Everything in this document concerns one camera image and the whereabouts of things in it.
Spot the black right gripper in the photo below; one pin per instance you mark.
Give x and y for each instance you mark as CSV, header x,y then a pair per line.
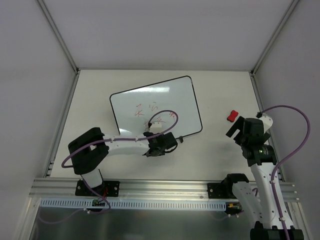
x,y
240,127

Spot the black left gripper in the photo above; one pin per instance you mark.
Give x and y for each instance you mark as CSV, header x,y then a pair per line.
x,y
170,140

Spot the red bone-shaped eraser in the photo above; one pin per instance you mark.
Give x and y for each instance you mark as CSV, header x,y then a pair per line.
x,y
232,116

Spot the white whiteboard black frame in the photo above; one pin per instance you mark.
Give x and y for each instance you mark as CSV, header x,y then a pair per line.
x,y
172,102

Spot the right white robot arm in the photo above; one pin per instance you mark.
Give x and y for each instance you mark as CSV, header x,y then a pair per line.
x,y
267,212

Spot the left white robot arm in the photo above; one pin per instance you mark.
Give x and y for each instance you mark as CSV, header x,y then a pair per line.
x,y
88,150

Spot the small green circuit board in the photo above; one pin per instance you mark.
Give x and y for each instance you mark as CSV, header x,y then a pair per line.
x,y
98,203

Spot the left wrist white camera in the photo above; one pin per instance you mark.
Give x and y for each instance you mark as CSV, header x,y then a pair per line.
x,y
155,127

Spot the wrist white camera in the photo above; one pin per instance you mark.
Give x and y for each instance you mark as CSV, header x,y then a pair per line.
x,y
155,127
266,120

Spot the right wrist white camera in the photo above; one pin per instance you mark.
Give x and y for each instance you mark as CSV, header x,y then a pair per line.
x,y
266,120

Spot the right corner aluminium post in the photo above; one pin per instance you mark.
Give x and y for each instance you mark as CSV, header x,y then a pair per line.
x,y
278,29

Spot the corner aluminium post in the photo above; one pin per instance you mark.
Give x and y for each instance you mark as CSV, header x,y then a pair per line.
x,y
54,28
278,29

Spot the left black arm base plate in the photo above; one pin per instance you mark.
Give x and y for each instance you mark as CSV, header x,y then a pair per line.
x,y
108,188

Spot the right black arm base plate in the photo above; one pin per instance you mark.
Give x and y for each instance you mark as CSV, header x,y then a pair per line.
x,y
219,191

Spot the yellow connector with wires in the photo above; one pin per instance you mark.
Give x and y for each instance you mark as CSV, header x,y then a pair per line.
x,y
235,206

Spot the white slotted cable duct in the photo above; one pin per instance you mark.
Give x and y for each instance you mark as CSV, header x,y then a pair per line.
x,y
135,204

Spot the left table edge aluminium rail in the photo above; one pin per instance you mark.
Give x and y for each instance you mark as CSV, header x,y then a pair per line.
x,y
60,127

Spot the front aluminium rail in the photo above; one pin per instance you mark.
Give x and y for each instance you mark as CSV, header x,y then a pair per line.
x,y
133,189

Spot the left corner aluminium post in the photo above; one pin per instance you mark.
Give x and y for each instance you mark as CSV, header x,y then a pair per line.
x,y
54,28

